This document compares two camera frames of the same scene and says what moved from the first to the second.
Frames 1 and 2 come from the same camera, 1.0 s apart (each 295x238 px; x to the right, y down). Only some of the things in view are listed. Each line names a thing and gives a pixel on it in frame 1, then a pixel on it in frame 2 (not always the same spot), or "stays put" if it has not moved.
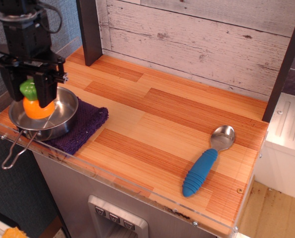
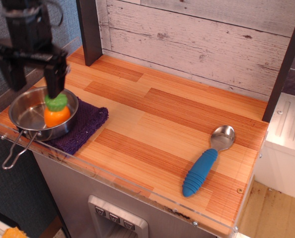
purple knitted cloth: x=88 y=120 stays put
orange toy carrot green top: x=31 y=105 to x=56 y=113
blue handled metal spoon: x=221 y=138 stays put
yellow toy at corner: x=14 y=232 stays put
